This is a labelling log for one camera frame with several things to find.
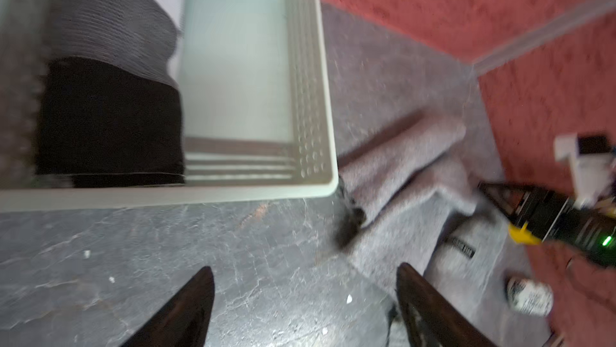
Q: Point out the black white checkered scarf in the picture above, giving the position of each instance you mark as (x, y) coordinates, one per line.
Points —
(111, 113)

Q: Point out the grey cloth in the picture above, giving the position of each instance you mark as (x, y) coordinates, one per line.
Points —
(411, 200)

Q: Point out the right corner aluminium post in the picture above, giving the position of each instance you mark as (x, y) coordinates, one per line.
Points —
(572, 19)

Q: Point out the pale green plastic basket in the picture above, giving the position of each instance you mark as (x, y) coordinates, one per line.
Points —
(257, 123)

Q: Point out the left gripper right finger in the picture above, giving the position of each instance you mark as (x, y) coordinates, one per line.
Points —
(417, 298)

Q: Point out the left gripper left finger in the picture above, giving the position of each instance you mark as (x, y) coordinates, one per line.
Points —
(184, 320)

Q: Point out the crumpled beige rag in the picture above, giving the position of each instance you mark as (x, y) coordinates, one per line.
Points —
(529, 297)

